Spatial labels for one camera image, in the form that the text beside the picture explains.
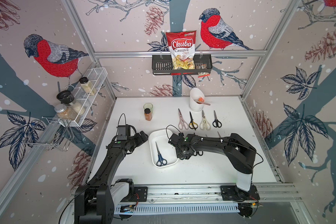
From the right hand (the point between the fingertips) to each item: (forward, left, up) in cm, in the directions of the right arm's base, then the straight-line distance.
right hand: (180, 154), depth 89 cm
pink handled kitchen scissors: (+24, -1, 0) cm, 24 cm away
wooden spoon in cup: (+39, -14, +9) cm, 42 cm away
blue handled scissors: (-5, +12, +1) cm, 13 cm away
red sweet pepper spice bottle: (+26, +25, +8) cm, 37 cm away
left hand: (+7, +23, +11) cm, 26 cm away
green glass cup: (+35, +25, +7) cm, 44 cm away
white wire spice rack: (+19, +55, +36) cm, 68 cm away
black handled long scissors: (+1, -11, +1) cm, 11 cm away
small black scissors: (+25, -27, 0) cm, 37 cm away
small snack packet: (+42, -14, +33) cm, 55 cm away
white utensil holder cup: (+44, -11, +13) cm, 47 cm away
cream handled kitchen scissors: (+24, -18, 0) cm, 30 cm away
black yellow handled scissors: (+23, -9, +1) cm, 24 cm away
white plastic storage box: (+2, +9, +1) cm, 10 cm away
